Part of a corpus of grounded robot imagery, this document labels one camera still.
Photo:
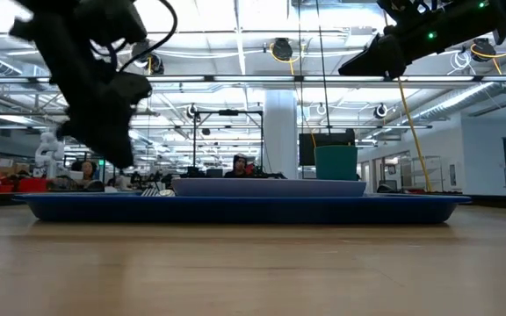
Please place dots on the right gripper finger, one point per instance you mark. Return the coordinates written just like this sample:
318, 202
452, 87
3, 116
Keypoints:
380, 59

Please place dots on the lavender round plate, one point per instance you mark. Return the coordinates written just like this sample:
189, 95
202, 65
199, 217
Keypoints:
257, 187

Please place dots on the green plastic cup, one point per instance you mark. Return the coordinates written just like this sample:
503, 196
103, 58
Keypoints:
336, 163

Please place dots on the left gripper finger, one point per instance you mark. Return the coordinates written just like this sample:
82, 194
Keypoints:
81, 138
114, 147

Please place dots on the red plastic bin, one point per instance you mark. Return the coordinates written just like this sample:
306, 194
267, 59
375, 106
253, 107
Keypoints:
29, 184

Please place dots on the person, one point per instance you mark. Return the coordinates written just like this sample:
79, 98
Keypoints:
88, 169
239, 163

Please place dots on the black camera stand frame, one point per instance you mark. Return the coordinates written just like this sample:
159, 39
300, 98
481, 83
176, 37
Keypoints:
229, 112

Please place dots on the white robot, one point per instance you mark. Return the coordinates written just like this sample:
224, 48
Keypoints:
48, 153

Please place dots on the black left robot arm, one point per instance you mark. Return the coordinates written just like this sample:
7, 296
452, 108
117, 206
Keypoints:
81, 22

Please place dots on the silver ventilation duct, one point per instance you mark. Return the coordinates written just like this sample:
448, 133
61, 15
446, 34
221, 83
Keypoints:
455, 103

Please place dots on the blue plastic tray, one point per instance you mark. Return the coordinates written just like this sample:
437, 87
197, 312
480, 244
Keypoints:
235, 210

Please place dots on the white pillar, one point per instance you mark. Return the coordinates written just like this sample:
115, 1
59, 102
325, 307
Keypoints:
281, 131

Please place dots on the black monitor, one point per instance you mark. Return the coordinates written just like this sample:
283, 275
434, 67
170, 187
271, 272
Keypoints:
306, 149

